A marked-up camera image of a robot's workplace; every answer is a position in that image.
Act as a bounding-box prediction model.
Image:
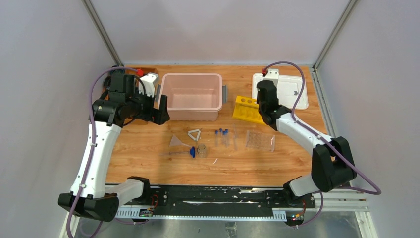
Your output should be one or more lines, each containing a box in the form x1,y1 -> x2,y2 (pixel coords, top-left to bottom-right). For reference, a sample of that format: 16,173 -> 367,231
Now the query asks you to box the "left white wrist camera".
138,73 -> 159,98

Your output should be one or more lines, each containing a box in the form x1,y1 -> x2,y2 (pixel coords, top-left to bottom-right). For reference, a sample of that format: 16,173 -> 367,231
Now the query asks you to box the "wooden compartment tray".
118,67 -> 158,127

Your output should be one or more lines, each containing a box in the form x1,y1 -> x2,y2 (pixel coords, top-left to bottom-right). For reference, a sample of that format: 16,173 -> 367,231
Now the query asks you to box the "yellow test tube rack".
232,96 -> 265,124

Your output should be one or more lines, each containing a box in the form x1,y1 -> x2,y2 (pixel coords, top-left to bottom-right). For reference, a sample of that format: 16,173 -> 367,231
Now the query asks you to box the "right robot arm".
257,80 -> 357,207

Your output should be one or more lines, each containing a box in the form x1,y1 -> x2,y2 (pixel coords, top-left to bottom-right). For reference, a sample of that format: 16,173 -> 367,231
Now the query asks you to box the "small glass jar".
197,144 -> 208,158

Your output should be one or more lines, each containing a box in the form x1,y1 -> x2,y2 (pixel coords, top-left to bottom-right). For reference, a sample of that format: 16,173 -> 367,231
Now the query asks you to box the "clear plastic funnel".
169,135 -> 192,147

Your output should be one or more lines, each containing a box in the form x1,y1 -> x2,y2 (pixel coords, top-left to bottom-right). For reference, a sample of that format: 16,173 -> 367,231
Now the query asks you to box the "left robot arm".
58,72 -> 170,222

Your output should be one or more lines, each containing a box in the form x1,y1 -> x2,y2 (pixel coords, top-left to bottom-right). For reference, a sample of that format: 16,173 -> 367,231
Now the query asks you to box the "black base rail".
116,185 -> 315,221

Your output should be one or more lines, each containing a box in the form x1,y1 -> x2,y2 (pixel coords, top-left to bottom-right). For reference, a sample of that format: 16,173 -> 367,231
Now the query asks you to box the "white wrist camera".
263,68 -> 280,85
138,73 -> 159,98

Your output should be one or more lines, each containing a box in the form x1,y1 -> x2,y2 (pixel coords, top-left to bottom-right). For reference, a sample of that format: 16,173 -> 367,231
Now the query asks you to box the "clay pipe triangle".
187,128 -> 202,142

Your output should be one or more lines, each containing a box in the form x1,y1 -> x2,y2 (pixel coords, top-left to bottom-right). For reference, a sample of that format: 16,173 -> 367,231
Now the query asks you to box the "clear well plate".
245,130 -> 276,152

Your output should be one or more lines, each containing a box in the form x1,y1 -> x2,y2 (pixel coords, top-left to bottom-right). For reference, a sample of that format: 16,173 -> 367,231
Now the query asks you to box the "white plastic lid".
251,73 -> 302,109

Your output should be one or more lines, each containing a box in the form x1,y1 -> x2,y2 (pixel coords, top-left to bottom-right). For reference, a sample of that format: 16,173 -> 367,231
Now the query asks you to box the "pink plastic bin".
158,73 -> 227,121

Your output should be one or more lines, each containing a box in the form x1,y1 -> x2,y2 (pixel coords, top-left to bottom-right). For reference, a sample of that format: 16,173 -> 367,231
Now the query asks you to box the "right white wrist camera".
263,68 -> 280,85

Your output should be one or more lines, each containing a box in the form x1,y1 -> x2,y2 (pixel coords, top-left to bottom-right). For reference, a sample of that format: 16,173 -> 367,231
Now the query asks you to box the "blue capped test tube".
214,130 -> 219,147
223,129 -> 229,147
222,131 -> 227,147
218,128 -> 224,144

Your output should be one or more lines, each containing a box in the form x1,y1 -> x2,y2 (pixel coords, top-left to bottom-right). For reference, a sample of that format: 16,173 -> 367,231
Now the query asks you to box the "clear glass test tube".
232,135 -> 237,151
232,124 -> 237,137

